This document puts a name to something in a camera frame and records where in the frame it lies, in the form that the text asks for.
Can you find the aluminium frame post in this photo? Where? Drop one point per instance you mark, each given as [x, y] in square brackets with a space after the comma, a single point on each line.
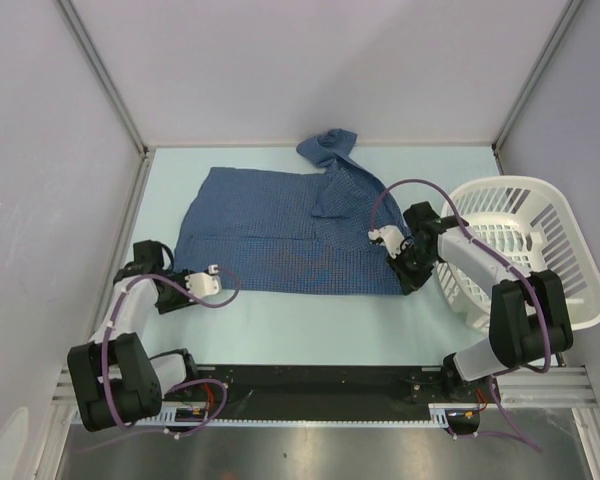
[547, 53]
[88, 48]

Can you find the white slotted cable duct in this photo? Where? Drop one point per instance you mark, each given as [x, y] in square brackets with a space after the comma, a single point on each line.
[435, 417]

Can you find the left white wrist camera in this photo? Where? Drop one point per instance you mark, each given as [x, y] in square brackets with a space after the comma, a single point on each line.
[204, 284]

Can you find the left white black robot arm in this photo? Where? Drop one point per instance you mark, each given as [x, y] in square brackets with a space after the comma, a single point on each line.
[115, 382]

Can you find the right aluminium frame post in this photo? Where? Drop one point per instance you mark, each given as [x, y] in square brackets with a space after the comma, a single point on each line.
[547, 53]

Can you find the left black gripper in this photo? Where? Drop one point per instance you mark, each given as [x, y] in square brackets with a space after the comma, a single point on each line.
[184, 301]

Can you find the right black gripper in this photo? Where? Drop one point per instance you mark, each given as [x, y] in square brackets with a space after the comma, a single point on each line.
[410, 282]

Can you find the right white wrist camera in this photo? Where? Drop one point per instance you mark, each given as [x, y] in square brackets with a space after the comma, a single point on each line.
[390, 237]

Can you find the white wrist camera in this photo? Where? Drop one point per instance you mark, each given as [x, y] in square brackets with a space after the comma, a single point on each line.
[390, 237]
[204, 284]

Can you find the blue checkered long sleeve shirt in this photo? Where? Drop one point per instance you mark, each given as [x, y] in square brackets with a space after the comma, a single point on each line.
[294, 233]

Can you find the white plastic laundry basket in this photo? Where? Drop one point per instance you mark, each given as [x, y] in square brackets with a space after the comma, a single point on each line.
[530, 222]

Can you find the aluminium front rail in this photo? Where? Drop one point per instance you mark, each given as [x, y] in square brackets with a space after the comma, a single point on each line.
[561, 387]

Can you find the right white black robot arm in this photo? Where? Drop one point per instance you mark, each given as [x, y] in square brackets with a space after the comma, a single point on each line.
[528, 314]

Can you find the left aluminium frame post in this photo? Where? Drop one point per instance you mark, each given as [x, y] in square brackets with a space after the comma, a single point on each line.
[88, 48]

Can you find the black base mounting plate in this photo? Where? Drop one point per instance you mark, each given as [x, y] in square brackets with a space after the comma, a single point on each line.
[267, 406]

